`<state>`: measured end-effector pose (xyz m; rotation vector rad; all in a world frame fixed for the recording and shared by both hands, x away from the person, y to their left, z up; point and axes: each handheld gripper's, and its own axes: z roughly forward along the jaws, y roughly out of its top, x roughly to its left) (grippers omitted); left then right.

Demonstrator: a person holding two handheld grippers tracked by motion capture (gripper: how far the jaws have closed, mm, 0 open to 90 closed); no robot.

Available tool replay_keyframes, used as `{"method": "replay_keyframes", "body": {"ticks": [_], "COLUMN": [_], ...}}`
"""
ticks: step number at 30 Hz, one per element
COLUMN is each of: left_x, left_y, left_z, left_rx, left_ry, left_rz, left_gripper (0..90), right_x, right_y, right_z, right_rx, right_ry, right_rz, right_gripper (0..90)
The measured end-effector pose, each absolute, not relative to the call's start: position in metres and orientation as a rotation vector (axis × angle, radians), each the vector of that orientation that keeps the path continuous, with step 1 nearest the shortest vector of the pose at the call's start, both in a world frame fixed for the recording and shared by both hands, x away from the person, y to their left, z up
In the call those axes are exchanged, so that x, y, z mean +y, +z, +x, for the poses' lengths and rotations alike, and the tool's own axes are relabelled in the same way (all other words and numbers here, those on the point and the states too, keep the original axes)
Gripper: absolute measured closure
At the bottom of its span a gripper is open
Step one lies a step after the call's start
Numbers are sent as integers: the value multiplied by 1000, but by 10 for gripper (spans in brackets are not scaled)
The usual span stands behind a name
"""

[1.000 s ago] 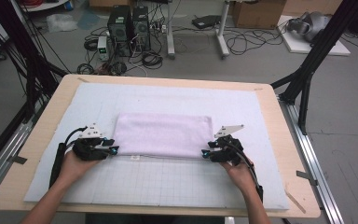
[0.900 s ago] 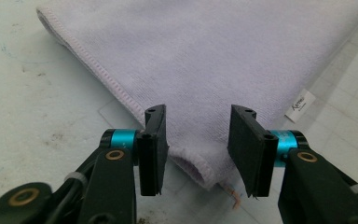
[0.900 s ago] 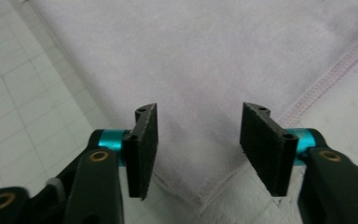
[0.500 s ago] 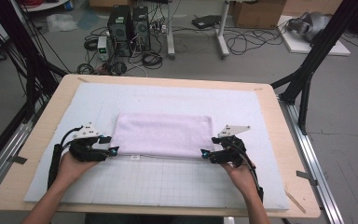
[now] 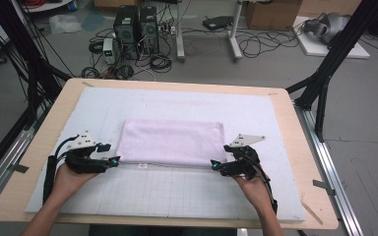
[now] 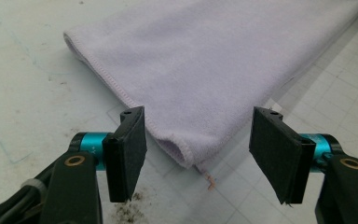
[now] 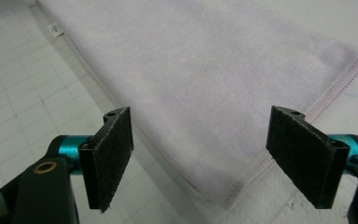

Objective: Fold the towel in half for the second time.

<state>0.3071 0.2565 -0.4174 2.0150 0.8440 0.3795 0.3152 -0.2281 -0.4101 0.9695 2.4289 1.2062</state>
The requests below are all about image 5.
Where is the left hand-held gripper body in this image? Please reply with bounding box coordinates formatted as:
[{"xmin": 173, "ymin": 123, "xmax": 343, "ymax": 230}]
[{"xmin": 64, "ymin": 131, "xmax": 108, "ymax": 175}]

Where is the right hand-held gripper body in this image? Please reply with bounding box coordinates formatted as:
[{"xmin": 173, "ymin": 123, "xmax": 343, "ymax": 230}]
[{"xmin": 220, "ymin": 133, "xmax": 266, "ymax": 181}]

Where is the pink butterfly print towel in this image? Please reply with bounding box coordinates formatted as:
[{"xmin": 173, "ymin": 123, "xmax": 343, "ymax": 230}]
[{"xmin": 116, "ymin": 118, "xmax": 227, "ymax": 169}]

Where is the person's left hand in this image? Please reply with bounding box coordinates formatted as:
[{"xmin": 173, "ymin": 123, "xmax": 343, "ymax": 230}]
[{"xmin": 53, "ymin": 162, "xmax": 99, "ymax": 202}]

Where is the person's right hand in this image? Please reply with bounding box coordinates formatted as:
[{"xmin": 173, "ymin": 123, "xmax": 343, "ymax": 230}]
[{"xmin": 233, "ymin": 173, "xmax": 273, "ymax": 210}]

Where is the white foam mat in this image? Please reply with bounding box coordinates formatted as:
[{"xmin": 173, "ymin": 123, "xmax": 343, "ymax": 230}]
[{"xmin": 25, "ymin": 87, "xmax": 307, "ymax": 222}]

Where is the wooden table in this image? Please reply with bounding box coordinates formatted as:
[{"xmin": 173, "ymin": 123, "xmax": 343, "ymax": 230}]
[{"xmin": 0, "ymin": 78, "xmax": 340, "ymax": 230}]

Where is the grey tape strip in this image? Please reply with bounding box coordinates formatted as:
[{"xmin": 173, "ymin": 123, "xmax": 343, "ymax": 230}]
[
  {"xmin": 8, "ymin": 162, "xmax": 30, "ymax": 174},
  {"xmin": 312, "ymin": 179, "xmax": 337, "ymax": 197}
]

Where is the person's dark clothing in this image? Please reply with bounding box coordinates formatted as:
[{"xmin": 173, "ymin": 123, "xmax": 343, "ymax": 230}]
[{"xmin": 88, "ymin": 225, "xmax": 237, "ymax": 236}]

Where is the white power supply box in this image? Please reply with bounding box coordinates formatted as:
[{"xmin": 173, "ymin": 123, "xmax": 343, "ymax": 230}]
[{"xmin": 102, "ymin": 37, "xmax": 116, "ymax": 65}]

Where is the white desk leg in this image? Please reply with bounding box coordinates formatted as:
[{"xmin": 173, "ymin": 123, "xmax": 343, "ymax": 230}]
[
  {"xmin": 227, "ymin": 0, "xmax": 244, "ymax": 63},
  {"xmin": 175, "ymin": 0, "xmax": 186, "ymax": 63}
]

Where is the white floor board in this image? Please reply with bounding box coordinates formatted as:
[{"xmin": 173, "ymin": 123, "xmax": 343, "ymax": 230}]
[{"xmin": 291, "ymin": 15, "xmax": 371, "ymax": 60}]

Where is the black computer tower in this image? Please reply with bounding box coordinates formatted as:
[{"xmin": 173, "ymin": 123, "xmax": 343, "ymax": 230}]
[
  {"xmin": 139, "ymin": 6, "xmax": 160, "ymax": 55},
  {"xmin": 112, "ymin": 5, "xmax": 141, "ymax": 61}
]

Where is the clear plastic bag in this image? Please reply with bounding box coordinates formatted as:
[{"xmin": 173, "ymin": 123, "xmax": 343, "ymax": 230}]
[{"xmin": 48, "ymin": 14, "xmax": 83, "ymax": 35}]

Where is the flat black box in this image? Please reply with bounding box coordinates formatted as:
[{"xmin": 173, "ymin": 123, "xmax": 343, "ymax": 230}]
[{"xmin": 202, "ymin": 15, "xmax": 234, "ymax": 31}]

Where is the brown cardboard box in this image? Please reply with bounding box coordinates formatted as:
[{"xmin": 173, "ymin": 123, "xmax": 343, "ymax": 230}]
[{"xmin": 244, "ymin": 0, "xmax": 303, "ymax": 31}]

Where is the grey helmet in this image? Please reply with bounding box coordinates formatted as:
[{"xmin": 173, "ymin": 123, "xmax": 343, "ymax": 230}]
[{"xmin": 303, "ymin": 12, "xmax": 350, "ymax": 45}]

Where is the white round table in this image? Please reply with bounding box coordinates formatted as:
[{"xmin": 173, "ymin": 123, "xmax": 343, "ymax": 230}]
[{"xmin": 19, "ymin": 0, "xmax": 75, "ymax": 14}]

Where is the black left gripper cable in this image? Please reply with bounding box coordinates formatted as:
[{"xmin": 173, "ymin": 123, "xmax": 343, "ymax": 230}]
[{"xmin": 42, "ymin": 134, "xmax": 80, "ymax": 205}]

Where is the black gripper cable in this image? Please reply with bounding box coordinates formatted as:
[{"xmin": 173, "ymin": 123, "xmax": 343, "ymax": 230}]
[
  {"xmin": 242, "ymin": 153, "xmax": 279, "ymax": 215},
  {"xmin": 42, "ymin": 134, "xmax": 80, "ymax": 205}
]

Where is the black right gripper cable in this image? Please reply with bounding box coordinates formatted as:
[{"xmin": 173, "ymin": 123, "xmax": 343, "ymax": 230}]
[{"xmin": 242, "ymin": 153, "xmax": 279, "ymax": 215}]

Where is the aluminium rail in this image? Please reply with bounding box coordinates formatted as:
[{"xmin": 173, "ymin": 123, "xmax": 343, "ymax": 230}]
[
  {"xmin": 0, "ymin": 127, "xmax": 35, "ymax": 214},
  {"xmin": 294, "ymin": 104, "xmax": 364, "ymax": 236}
]

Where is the black metal frame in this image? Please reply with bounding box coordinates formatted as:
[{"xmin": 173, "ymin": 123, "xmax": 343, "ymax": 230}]
[
  {"xmin": 0, "ymin": 0, "xmax": 73, "ymax": 129},
  {"xmin": 284, "ymin": 0, "xmax": 378, "ymax": 144}
]

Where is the tangle of black floor cables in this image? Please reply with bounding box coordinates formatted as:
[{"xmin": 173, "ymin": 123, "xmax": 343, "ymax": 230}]
[{"xmin": 235, "ymin": 29, "xmax": 304, "ymax": 59}]

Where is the coiled black cable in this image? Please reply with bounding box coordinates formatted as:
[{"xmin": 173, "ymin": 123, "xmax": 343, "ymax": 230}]
[{"xmin": 150, "ymin": 53, "xmax": 173, "ymax": 74}]

